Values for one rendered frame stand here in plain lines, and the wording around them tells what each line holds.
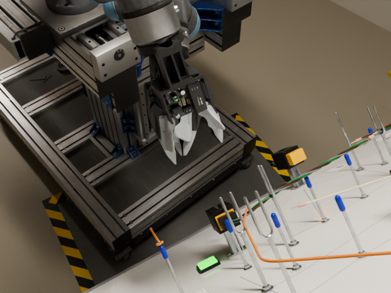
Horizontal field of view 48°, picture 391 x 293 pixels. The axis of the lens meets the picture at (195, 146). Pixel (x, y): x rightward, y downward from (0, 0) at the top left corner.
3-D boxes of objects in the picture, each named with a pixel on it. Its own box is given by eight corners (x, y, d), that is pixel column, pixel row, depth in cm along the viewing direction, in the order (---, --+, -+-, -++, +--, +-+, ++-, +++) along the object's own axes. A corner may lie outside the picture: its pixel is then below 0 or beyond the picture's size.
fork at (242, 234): (265, 295, 58) (221, 197, 57) (258, 292, 60) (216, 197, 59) (276, 287, 59) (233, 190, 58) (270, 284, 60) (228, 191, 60)
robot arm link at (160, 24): (118, 16, 65) (169, -4, 67) (130, 45, 67) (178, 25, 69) (128, 21, 59) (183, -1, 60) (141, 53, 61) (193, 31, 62)
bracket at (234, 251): (247, 245, 82) (236, 220, 82) (251, 247, 80) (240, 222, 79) (225, 256, 81) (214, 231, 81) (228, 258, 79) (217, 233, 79)
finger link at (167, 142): (166, 177, 70) (166, 121, 66) (157, 162, 75) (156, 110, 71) (185, 174, 71) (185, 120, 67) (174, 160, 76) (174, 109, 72)
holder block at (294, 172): (288, 182, 119) (273, 149, 118) (313, 181, 107) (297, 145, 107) (274, 190, 117) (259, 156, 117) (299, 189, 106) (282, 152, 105)
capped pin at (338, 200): (355, 258, 57) (328, 198, 56) (361, 253, 58) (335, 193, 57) (364, 258, 56) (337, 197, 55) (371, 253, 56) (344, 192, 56)
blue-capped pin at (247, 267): (251, 265, 71) (228, 217, 71) (253, 267, 69) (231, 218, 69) (242, 269, 71) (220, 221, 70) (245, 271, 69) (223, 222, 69)
